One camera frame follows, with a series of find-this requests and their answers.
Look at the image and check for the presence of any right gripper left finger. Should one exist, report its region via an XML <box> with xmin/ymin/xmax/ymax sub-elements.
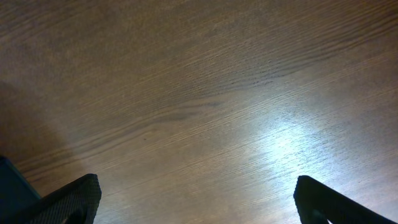
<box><xmin>1</xmin><ymin>174</ymin><xmax>101</xmax><ymax>224</ymax></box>

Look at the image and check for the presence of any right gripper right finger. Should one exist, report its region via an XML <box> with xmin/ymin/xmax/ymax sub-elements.
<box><xmin>294</xmin><ymin>175</ymin><xmax>397</xmax><ymax>224</ymax></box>

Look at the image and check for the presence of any black storage box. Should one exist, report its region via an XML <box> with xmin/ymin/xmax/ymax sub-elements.
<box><xmin>0</xmin><ymin>156</ymin><xmax>41</xmax><ymax>218</ymax></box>

